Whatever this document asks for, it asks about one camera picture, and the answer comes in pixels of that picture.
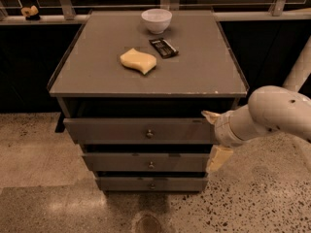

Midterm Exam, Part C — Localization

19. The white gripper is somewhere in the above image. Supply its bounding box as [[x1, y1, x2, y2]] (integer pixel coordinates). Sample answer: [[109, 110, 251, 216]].
[[201, 111, 246, 174]]

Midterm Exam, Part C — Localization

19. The grey top drawer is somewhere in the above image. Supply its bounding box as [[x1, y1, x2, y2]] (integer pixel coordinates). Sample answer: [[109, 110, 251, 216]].
[[64, 118, 217, 145]]

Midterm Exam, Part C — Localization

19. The grey drawer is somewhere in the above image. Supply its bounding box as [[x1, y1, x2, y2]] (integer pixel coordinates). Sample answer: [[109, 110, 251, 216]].
[[64, 118, 217, 145], [96, 177, 207, 192], [83, 152, 209, 172]]

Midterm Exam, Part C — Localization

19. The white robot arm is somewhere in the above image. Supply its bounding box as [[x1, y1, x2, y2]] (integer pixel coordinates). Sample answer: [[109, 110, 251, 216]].
[[202, 38, 311, 173]]

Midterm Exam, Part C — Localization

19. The grey drawer cabinet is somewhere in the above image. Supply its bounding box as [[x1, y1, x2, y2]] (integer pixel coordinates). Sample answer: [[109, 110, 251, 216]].
[[49, 11, 248, 180]]

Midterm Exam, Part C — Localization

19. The grey middle drawer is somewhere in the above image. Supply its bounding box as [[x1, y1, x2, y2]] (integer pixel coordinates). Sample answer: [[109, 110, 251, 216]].
[[83, 152, 209, 172]]

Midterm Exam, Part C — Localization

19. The grey bottom drawer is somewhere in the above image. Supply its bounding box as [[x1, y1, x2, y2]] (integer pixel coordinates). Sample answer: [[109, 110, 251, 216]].
[[96, 177, 207, 192]]

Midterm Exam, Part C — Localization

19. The black snack bar wrapper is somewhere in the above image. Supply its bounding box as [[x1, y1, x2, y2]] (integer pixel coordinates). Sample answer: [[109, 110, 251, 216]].
[[150, 38, 179, 58]]

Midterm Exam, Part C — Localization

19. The yellow sponge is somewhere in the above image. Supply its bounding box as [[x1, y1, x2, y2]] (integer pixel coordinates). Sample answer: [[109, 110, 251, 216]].
[[120, 49, 156, 75]]

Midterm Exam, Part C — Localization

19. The white ceramic bowl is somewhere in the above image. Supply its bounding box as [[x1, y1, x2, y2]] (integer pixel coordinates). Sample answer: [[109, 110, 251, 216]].
[[141, 9, 172, 34]]

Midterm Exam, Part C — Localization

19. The metal window railing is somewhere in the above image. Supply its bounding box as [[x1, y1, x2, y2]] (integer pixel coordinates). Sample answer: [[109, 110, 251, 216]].
[[0, 0, 311, 24]]

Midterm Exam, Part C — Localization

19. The yellow object on black base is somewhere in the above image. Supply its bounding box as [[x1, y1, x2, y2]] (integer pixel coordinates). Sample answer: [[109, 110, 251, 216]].
[[20, 6, 40, 20]]

